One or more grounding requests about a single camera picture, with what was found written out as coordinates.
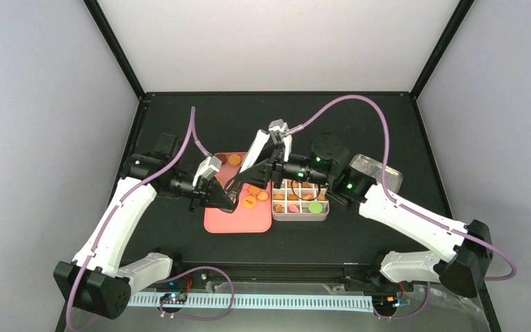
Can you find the metal tin with white dividers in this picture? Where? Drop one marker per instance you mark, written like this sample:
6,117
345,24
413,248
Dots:
300,193

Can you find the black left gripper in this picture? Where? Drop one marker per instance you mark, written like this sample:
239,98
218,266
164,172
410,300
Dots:
204,191

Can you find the pink cookie in tin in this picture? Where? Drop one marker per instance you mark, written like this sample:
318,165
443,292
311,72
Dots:
293,208

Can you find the silver metal tongs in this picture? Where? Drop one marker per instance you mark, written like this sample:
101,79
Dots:
234,185

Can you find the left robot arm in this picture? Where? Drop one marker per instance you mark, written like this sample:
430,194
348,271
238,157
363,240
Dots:
94,280

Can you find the pale oval cookie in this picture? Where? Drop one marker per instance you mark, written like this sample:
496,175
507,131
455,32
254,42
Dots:
263,196

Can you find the round orange cookie top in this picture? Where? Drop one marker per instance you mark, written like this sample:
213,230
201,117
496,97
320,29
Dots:
234,160

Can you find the pale flower cookie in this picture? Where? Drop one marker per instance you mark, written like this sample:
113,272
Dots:
253,190

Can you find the green round cookie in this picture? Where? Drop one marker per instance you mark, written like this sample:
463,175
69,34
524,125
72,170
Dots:
315,207

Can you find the pink plastic tray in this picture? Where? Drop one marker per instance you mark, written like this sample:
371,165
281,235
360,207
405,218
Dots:
255,220

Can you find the silver tin lid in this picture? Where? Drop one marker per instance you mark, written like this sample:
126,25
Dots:
373,168

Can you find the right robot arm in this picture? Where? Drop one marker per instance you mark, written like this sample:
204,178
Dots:
457,255

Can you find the black front rail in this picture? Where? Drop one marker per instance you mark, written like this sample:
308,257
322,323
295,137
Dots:
288,272

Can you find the white slotted cable duct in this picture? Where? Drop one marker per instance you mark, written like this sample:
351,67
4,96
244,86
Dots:
354,303

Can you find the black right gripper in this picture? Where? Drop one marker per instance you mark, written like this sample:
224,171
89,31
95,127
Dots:
274,161

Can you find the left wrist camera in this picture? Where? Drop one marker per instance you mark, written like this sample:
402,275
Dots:
207,169

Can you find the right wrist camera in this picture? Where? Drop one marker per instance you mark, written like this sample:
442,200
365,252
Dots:
279,133

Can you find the dark chocolate round cookie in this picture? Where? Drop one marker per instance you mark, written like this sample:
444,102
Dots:
222,158

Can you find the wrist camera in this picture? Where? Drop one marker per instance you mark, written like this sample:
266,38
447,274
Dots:
207,169
279,133

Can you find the round cookie with red mark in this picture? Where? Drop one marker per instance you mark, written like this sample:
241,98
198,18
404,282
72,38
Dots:
249,201

